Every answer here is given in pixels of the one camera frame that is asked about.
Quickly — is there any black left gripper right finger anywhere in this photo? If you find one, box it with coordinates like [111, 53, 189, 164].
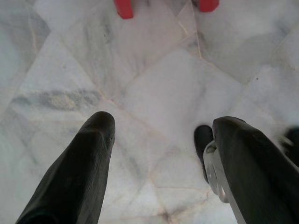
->
[202, 116, 299, 224]

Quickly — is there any black robot left foot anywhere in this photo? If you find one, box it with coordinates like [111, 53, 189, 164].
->
[193, 125, 214, 183]

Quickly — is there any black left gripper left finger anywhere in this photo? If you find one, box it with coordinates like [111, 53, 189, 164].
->
[15, 111, 116, 224]

